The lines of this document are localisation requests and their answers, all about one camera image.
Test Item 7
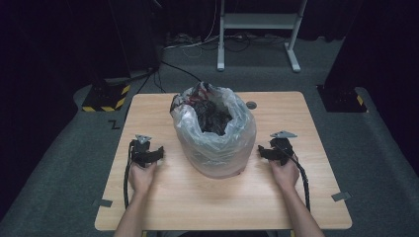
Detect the long black floor cable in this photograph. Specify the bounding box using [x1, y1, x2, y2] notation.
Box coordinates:
[160, 60, 203, 83]

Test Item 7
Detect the red crumpled wrapper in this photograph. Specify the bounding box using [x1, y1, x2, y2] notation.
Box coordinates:
[187, 91, 212, 106]

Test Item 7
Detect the black upright column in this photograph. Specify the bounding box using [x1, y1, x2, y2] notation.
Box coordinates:
[324, 0, 393, 90]

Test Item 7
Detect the person's right hand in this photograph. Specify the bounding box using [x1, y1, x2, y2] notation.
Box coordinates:
[269, 159, 300, 193]

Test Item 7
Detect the black upright panel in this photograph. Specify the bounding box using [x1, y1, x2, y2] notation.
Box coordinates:
[110, 0, 163, 78]

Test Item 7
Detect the left hand-held gripper black cable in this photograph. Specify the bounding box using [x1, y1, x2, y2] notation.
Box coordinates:
[123, 139, 136, 210]

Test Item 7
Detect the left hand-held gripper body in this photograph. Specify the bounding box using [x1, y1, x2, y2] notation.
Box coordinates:
[129, 133, 156, 169]

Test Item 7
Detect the person's left hand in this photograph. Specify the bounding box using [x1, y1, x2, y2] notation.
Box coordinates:
[127, 161, 159, 196]

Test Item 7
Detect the bundle of dark floor cables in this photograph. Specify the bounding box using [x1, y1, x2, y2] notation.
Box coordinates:
[166, 31, 289, 54]

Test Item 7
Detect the white floor cable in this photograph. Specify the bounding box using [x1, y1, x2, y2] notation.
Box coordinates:
[163, 34, 221, 51]

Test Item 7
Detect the grey tape piece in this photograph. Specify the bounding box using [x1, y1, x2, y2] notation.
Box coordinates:
[92, 198, 114, 208]
[330, 191, 353, 202]

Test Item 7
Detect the clear plastic trash bag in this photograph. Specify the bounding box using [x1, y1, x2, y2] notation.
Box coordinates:
[169, 81, 258, 180]

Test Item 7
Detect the black base yellow striped edge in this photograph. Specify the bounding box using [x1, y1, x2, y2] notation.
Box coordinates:
[81, 83, 131, 114]
[316, 84, 369, 114]

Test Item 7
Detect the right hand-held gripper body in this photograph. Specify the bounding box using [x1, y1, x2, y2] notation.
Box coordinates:
[269, 130, 298, 167]

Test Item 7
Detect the white metal stand frame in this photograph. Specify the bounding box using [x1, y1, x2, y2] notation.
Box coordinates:
[215, 0, 309, 74]

